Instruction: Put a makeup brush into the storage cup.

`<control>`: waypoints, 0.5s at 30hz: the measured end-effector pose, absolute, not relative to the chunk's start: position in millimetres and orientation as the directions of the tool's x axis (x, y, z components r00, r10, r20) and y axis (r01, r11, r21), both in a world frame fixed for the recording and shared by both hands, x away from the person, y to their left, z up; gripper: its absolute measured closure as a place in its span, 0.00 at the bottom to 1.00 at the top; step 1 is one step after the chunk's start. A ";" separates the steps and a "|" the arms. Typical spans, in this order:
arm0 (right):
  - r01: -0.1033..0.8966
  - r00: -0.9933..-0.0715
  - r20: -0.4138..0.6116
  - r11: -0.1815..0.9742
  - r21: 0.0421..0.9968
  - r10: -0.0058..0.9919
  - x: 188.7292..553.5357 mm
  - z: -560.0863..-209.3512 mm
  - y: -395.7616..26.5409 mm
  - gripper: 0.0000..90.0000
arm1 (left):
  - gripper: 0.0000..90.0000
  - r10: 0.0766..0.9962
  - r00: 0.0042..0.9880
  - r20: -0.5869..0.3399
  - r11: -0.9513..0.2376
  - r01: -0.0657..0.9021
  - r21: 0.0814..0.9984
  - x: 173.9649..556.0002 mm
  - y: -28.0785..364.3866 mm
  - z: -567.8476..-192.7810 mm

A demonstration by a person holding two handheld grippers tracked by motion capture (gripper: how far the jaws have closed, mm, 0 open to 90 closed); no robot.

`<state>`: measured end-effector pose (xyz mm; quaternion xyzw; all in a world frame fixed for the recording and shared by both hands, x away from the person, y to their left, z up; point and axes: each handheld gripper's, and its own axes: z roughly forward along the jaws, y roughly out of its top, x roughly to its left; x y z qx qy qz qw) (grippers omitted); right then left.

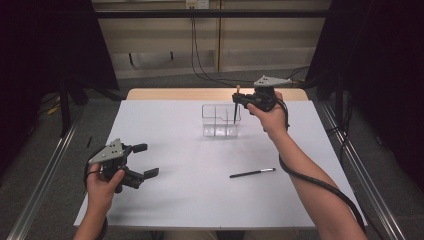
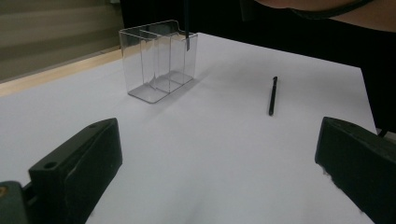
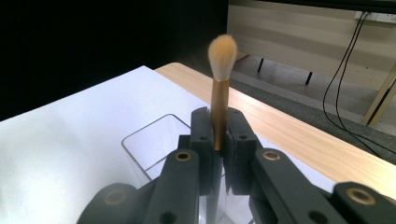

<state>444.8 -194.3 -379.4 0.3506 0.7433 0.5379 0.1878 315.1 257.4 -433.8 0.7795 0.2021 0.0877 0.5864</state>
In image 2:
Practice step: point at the light wooden table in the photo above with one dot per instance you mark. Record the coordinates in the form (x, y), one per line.
(46, 76)

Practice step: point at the clear plastic divided organizer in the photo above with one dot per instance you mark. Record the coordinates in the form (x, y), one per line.
(158, 68)

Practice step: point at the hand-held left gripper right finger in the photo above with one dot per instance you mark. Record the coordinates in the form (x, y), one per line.
(364, 168)

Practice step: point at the black pen with silver end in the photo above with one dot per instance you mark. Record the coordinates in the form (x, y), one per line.
(273, 96)

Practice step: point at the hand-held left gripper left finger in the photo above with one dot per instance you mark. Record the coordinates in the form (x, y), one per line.
(74, 174)

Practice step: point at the white table sheet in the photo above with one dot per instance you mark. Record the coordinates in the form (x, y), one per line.
(202, 155)

